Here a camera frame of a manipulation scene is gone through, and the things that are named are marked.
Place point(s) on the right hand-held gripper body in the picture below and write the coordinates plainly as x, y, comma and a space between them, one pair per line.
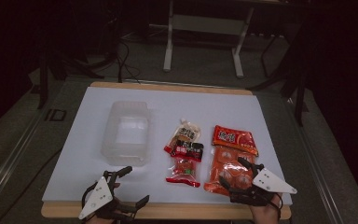
270, 183

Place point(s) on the person's left hand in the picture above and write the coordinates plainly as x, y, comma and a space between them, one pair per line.
117, 185

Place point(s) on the grey floor rail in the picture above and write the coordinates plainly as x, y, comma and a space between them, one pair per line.
317, 165
9, 165

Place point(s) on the red and black snack packet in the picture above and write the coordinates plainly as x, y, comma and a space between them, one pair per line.
185, 169

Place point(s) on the white table sheet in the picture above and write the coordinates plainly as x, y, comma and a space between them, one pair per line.
183, 102

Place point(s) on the clear plastic container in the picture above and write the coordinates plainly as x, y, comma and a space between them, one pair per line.
127, 133

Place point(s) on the person's right hand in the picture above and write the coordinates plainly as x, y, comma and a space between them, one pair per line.
265, 214

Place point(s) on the black floor socket frame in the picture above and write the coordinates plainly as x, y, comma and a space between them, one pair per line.
56, 115

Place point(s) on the large orange snack packet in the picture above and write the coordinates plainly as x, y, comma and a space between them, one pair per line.
233, 140

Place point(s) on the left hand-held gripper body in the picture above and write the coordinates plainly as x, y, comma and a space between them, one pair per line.
97, 195

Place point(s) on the black stand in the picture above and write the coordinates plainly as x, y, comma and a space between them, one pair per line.
43, 84
300, 102

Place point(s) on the beige spouted pouch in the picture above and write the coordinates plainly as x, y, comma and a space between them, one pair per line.
186, 132

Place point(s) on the wooden table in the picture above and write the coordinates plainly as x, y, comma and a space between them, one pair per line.
167, 211

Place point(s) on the white metal stand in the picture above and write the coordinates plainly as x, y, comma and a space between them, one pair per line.
167, 53

